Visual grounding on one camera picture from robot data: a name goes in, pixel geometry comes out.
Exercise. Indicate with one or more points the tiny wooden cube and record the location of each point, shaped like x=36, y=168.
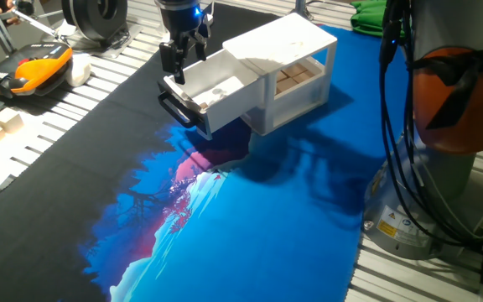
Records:
x=204, y=105

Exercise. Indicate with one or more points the black round spool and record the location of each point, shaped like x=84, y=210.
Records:
x=90, y=19

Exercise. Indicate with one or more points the green cloth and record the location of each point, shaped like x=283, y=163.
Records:
x=367, y=19

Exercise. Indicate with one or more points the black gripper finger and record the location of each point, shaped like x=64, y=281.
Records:
x=200, y=44
x=170, y=56

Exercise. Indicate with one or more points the white cabinet frame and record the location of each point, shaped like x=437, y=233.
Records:
x=279, y=42

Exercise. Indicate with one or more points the blue landscape printed mat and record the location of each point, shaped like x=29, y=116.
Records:
x=266, y=230

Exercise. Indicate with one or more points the white power strip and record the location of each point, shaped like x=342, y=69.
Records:
x=210, y=19

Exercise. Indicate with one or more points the white plastic object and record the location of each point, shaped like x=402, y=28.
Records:
x=78, y=71

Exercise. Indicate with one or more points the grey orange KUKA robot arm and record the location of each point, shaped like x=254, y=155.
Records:
x=447, y=25

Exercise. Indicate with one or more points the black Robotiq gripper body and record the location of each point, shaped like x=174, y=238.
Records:
x=178, y=19

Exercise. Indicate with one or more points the brown wooden cube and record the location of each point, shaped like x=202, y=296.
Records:
x=305, y=76
x=294, y=69
x=287, y=86

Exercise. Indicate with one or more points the orange black teach pendant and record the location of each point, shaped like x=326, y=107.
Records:
x=36, y=69

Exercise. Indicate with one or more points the large pale wooden block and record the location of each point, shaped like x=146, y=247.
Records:
x=8, y=121

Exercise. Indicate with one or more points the black silver handheld device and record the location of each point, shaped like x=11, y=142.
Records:
x=24, y=6

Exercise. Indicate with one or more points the person's hand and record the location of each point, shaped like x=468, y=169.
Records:
x=4, y=6

